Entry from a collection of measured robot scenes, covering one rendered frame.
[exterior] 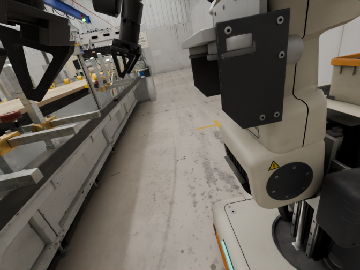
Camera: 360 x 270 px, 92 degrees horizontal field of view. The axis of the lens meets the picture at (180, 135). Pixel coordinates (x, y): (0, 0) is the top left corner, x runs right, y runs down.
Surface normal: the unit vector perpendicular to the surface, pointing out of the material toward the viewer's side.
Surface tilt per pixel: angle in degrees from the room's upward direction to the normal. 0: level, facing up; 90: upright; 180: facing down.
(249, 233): 0
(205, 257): 0
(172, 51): 90
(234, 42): 90
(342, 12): 90
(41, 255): 0
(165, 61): 90
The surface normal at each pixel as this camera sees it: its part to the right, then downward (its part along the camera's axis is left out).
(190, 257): -0.18, -0.89
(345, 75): -0.97, 0.24
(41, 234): 0.10, 0.41
